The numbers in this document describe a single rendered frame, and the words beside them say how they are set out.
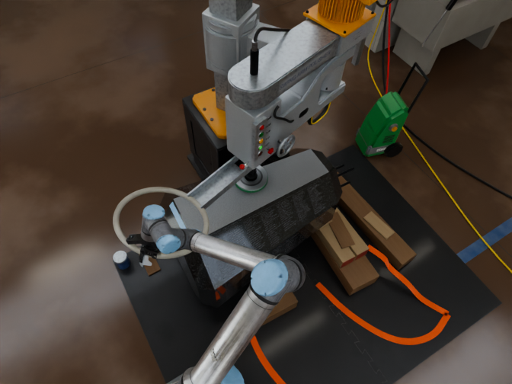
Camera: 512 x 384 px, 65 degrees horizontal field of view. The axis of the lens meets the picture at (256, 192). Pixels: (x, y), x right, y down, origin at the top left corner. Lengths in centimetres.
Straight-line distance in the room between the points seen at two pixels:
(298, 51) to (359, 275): 174
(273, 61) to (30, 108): 316
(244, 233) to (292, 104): 83
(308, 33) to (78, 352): 254
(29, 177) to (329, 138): 278
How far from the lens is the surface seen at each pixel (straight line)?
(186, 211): 253
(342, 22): 233
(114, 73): 483
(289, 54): 212
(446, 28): 460
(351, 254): 311
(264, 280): 134
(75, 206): 377
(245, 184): 256
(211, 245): 170
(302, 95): 233
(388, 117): 368
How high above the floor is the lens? 297
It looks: 56 degrees down
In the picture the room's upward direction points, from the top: 3 degrees clockwise
